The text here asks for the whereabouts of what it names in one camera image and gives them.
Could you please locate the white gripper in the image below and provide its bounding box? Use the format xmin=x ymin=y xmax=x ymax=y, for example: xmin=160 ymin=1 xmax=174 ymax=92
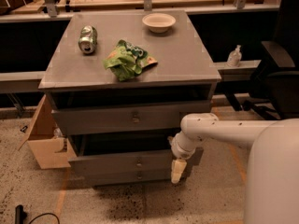
xmin=167 ymin=132 xmax=196 ymax=184

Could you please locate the grey drawer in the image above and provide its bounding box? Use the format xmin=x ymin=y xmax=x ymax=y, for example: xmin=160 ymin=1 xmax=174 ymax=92
xmin=67 ymin=133 xmax=205 ymax=176
xmin=85 ymin=169 xmax=171 ymax=186
xmin=52 ymin=102 xmax=211 ymax=135

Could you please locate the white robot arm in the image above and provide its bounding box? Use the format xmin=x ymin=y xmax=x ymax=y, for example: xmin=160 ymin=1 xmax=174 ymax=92
xmin=169 ymin=113 xmax=299 ymax=224

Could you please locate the grey top drawer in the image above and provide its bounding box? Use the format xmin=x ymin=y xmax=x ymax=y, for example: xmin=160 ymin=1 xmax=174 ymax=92
xmin=52 ymin=102 xmax=211 ymax=135

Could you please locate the grey bottom drawer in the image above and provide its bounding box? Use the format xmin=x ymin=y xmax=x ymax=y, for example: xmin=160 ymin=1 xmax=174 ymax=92
xmin=85 ymin=169 xmax=171 ymax=186

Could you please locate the grey drawer cabinet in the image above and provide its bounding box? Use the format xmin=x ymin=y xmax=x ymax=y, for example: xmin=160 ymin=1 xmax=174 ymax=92
xmin=39 ymin=10 xmax=221 ymax=186

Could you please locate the open cardboard box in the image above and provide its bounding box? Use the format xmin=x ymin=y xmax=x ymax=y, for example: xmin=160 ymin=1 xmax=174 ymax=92
xmin=18 ymin=96 xmax=76 ymax=169

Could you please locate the green chip bag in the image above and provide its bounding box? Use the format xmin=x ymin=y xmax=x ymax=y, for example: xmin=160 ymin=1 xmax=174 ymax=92
xmin=103 ymin=40 xmax=158 ymax=81

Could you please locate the clear sanitizer bottle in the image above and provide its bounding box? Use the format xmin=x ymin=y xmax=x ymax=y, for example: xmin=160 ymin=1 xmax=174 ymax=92
xmin=227 ymin=45 xmax=242 ymax=67

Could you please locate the black office chair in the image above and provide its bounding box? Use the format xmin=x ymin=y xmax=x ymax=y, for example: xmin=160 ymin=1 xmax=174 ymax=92
xmin=220 ymin=0 xmax=299 ymax=120

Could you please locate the white paper bowl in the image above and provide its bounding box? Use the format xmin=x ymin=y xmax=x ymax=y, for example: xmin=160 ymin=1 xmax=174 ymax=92
xmin=142 ymin=13 xmax=176 ymax=34

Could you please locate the crushed green soda can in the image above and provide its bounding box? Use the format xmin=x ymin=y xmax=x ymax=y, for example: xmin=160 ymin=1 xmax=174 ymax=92
xmin=78 ymin=25 xmax=97 ymax=54

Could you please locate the grey metal rail frame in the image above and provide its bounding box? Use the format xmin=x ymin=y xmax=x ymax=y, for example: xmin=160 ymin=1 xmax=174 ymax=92
xmin=0 ymin=4 xmax=278 ymax=93

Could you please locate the black cable on floor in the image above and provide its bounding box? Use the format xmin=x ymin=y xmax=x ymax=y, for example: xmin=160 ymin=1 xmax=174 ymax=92
xmin=14 ymin=204 xmax=61 ymax=224

